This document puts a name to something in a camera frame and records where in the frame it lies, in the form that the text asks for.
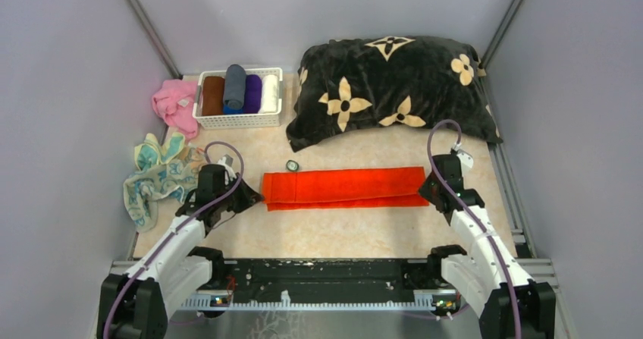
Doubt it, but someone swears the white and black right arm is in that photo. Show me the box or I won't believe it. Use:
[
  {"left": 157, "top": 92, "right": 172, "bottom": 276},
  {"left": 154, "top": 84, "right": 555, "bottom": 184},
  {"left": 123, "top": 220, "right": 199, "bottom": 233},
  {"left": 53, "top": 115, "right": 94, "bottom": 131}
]
[{"left": 419, "top": 152, "right": 557, "bottom": 338}]

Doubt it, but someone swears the orange towel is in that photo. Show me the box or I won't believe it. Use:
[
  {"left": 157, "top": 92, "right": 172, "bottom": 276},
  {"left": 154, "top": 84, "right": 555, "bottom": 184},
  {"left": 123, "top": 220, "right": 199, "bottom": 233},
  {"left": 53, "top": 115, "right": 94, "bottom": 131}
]
[{"left": 262, "top": 166, "right": 429, "bottom": 211}]

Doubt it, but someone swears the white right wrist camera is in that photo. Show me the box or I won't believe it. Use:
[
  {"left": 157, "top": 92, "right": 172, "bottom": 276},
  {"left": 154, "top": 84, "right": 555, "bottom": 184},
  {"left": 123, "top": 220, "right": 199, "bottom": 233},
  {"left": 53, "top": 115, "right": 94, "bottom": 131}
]
[{"left": 451, "top": 149, "right": 475, "bottom": 174}]

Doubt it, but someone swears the white rolled towel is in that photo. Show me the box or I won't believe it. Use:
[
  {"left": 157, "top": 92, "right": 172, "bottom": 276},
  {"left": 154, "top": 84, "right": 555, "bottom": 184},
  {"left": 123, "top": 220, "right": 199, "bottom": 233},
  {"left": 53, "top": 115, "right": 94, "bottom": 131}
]
[{"left": 259, "top": 75, "right": 279, "bottom": 114}]

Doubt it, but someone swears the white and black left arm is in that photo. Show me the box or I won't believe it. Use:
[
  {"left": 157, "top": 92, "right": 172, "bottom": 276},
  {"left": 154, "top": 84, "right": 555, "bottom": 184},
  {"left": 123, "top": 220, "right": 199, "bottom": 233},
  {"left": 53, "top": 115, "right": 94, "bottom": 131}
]
[{"left": 96, "top": 159, "right": 262, "bottom": 338}]

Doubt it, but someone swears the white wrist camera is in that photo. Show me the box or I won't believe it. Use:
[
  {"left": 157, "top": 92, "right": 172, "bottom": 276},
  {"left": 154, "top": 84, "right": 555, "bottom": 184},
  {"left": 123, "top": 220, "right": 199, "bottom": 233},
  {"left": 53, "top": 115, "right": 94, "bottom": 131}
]
[
  {"left": 217, "top": 155, "right": 237, "bottom": 178},
  {"left": 451, "top": 149, "right": 475, "bottom": 174}
]

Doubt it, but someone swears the brown rolled towel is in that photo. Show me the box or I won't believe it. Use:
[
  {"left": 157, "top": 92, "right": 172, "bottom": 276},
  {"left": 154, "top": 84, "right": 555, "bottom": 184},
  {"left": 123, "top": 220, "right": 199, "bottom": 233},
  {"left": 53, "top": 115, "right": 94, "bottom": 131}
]
[{"left": 202, "top": 76, "right": 225, "bottom": 116}]

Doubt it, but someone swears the aluminium frame rail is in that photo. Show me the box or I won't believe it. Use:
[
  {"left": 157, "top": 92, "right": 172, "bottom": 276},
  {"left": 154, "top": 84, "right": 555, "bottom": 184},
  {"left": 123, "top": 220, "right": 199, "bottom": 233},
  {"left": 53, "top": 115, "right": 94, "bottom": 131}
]
[{"left": 90, "top": 256, "right": 579, "bottom": 339}]

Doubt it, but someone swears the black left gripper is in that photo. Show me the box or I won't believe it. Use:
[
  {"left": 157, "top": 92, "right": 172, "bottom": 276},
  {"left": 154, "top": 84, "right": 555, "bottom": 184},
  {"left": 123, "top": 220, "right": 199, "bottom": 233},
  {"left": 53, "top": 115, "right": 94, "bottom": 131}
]
[{"left": 216, "top": 171, "right": 264, "bottom": 213}]

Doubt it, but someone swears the pink towel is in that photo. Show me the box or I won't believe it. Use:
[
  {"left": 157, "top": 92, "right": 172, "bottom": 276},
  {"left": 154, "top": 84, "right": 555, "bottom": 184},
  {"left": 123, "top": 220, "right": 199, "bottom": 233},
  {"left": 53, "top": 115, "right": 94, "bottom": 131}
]
[{"left": 152, "top": 80, "right": 199, "bottom": 140}]

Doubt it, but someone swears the grey rolled towel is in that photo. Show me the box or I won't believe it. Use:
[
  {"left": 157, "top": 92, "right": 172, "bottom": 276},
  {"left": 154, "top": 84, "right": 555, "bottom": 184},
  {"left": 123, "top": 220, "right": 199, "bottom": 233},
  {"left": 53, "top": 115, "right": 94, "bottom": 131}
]
[{"left": 223, "top": 64, "right": 246, "bottom": 110}]

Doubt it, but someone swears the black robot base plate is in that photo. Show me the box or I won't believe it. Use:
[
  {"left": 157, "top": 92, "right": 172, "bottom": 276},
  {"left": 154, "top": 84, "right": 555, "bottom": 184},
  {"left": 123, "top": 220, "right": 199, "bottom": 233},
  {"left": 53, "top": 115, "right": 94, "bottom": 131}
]
[{"left": 201, "top": 259, "right": 461, "bottom": 308}]

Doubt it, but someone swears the blue rolled towel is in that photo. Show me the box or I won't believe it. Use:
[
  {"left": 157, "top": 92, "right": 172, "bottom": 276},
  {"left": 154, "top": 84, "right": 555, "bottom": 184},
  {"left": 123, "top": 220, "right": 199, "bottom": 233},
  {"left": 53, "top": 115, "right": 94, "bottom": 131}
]
[{"left": 223, "top": 105, "right": 243, "bottom": 115}]

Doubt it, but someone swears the purple rolled towel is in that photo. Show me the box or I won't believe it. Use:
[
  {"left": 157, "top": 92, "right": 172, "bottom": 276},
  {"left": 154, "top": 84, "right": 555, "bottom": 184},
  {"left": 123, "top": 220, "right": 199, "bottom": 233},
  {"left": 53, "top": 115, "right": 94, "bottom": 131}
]
[{"left": 243, "top": 74, "right": 262, "bottom": 114}]

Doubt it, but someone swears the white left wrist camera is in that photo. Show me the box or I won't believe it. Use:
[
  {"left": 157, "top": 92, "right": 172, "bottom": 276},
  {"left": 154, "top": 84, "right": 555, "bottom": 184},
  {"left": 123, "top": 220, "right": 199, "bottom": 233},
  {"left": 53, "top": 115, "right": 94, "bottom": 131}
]
[{"left": 217, "top": 155, "right": 237, "bottom": 178}]

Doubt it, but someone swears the white plastic basket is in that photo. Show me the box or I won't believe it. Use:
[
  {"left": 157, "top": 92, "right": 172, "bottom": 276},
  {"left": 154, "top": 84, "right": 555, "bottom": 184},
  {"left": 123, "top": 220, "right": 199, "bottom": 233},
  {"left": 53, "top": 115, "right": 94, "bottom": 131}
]
[{"left": 192, "top": 67, "right": 284, "bottom": 130}]

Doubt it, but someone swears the black floral pillow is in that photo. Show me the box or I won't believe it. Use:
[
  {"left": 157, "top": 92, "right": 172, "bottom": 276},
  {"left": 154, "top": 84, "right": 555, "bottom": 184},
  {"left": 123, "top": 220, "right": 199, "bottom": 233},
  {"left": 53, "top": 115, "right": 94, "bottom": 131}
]
[{"left": 286, "top": 36, "right": 501, "bottom": 152}]

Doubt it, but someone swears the patterned teal yellow towel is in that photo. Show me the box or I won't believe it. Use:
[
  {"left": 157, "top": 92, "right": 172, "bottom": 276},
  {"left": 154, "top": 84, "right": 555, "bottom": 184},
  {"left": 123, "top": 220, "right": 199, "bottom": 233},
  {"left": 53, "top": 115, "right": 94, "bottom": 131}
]
[{"left": 123, "top": 132, "right": 205, "bottom": 233}]

